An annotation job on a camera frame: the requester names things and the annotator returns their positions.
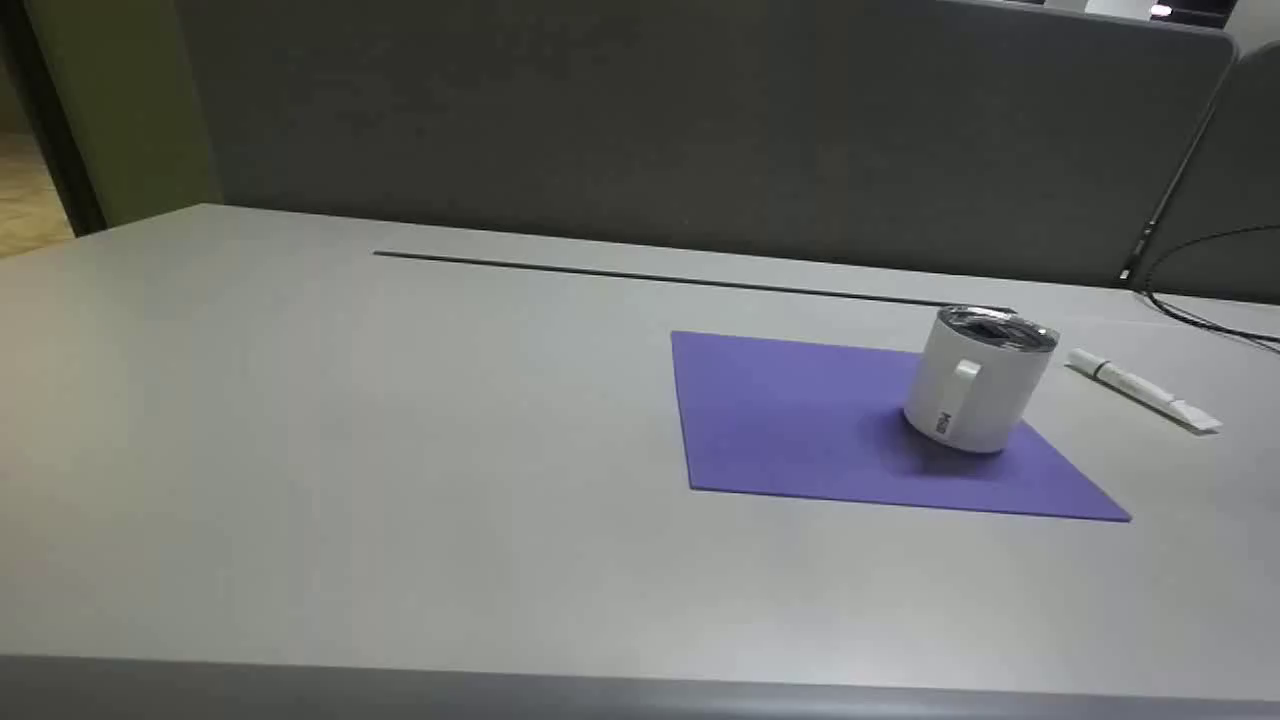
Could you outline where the white cup with lid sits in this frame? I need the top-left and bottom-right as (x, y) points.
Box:
(905, 305), (1058, 455)

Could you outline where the purple mat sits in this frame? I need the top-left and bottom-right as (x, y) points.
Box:
(673, 333), (1130, 522)

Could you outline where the grey partition panel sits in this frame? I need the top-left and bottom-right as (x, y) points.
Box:
(1145, 43), (1280, 301)
(174, 0), (1237, 282)

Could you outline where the white tube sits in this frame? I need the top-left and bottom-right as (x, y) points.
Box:
(1067, 348), (1222, 434)

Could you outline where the black cable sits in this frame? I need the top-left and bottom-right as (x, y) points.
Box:
(1117, 49), (1280, 350)

